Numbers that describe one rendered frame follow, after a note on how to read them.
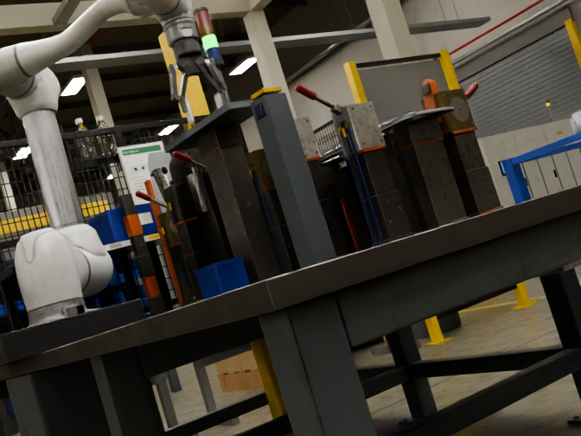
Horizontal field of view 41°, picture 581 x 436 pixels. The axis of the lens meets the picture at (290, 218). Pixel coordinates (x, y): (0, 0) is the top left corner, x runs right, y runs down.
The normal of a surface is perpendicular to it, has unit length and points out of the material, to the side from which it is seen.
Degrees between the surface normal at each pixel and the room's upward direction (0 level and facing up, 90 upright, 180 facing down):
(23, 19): 90
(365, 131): 90
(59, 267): 87
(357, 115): 90
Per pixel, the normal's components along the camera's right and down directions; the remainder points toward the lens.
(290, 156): 0.57, -0.24
